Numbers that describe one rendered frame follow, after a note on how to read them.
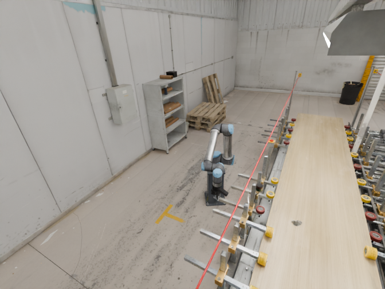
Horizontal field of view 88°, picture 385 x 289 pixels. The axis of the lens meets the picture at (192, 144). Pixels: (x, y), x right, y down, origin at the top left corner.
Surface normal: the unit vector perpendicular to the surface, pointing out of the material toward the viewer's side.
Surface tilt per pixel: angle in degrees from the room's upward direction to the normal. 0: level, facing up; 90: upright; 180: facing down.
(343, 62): 90
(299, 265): 0
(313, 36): 90
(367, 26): 90
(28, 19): 90
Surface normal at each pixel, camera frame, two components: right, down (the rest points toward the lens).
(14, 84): 0.88, 0.19
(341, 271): -0.04, -0.88
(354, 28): -0.49, 0.43
